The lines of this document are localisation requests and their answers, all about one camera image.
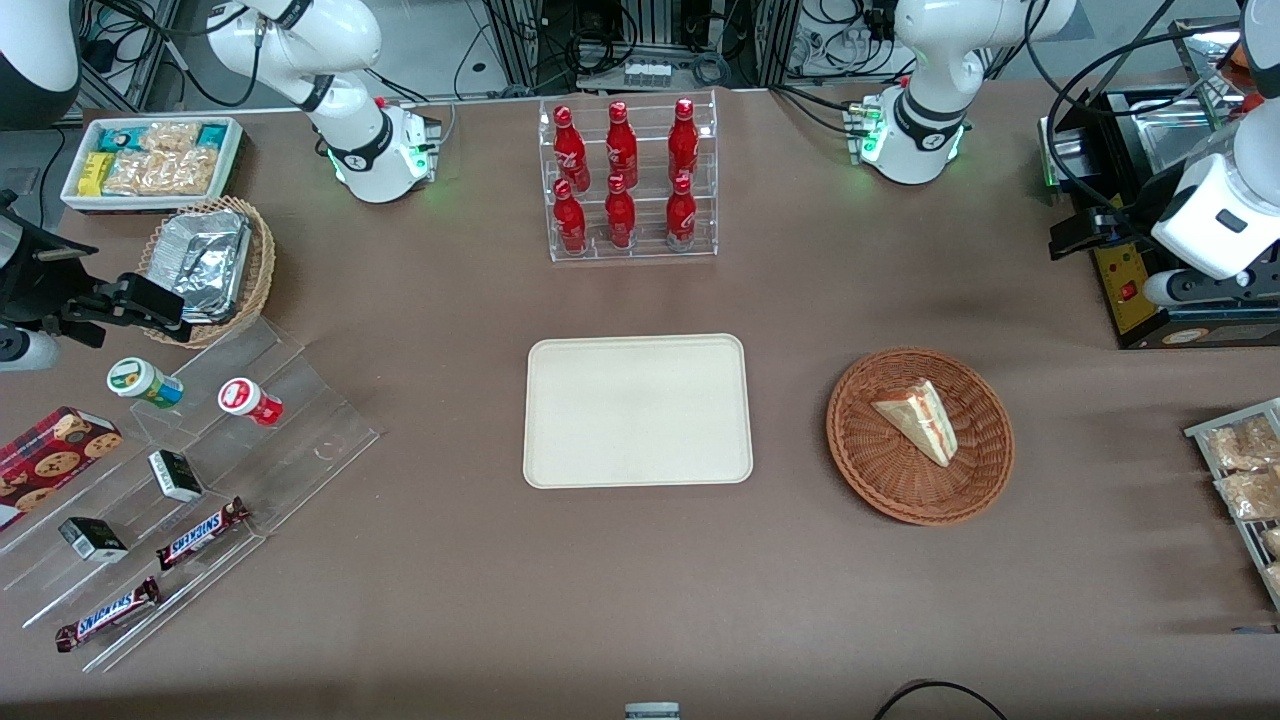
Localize green lid snack cup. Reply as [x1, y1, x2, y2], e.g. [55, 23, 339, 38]
[107, 357, 185, 410]

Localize small clear cracker bag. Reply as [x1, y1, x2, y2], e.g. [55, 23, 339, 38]
[140, 121, 203, 153]

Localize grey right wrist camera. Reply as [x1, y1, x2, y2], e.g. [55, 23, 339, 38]
[0, 328, 63, 374]

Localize brown round wicker basket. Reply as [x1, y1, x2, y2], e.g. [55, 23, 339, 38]
[826, 346, 1016, 527]

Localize red lid snack cup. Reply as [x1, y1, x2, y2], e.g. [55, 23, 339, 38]
[217, 377, 284, 428]

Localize clear acrylic stepped display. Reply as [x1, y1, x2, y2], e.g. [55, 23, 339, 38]
[0, 317, 382, 674]

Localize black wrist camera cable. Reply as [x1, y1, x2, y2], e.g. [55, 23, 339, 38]
[1024, 0, 1247, 216]

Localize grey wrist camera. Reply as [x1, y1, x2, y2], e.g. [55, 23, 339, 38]
[1142, 268, 1203, 308]
[0, 328, 63, 374]

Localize red soda bottle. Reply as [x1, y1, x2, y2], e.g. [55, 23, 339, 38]
[604, 174, 638, 250]
[553, 105, 592, 193]
[667, 97, 701, 187]
[552, 180, 589, 254]
[665, 174, 699, 252]
[604, 101, 640, 190]

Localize cream rectangular tray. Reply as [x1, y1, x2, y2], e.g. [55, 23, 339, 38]
[523, 334, 754, 490]

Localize aluminium foil container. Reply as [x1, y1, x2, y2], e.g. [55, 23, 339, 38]
[153, 209, 253, 325]

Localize black appliance with yellow panel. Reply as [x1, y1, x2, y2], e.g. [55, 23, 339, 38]
[1038, 15, 1280, 352]

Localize white rectangular snack bin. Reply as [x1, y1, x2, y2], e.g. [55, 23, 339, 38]
[60, 116, 245, 214]

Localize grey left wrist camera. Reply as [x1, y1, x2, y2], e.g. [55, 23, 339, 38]
[1142, 268, 1203, 308]

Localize tray of packaged pastries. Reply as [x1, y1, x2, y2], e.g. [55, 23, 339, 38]
[1184, 397, 1280, 612]

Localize light wicker basket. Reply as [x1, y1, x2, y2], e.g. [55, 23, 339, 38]
[138, 196, 277, 350]

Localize large clear cracker bag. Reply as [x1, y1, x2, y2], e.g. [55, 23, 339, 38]
[103, 148, 219, 197]

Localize small black box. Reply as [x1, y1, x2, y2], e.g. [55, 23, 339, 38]
[147, 449, 205, 504]
[57, 516, 130, 564]

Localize red cookie box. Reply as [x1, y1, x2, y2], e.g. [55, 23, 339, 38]
[0, 406, 124, 532]

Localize snickers bar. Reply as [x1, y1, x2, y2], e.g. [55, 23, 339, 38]
[155, 497, 251, 572]
[54, 576, 162, 654]

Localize black cable loop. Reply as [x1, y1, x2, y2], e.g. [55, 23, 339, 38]
[872, 679, 1012, 720]

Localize clear acrylic bottle rack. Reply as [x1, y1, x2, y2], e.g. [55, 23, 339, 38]
[537, 89, 720, 264]

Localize triangle sandwich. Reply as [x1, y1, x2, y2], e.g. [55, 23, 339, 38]
[871, 379, 960, 469]

